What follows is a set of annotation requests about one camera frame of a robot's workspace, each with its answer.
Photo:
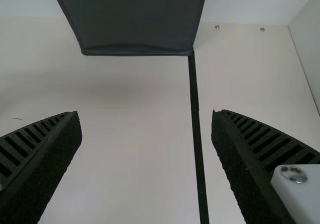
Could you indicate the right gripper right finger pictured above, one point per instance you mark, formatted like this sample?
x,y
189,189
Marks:
x,y
250,164

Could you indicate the black strip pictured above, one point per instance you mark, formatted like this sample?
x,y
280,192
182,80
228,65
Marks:
x,y
197,133

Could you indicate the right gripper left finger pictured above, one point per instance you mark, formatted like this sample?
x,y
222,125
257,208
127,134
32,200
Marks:
x,y
45,159

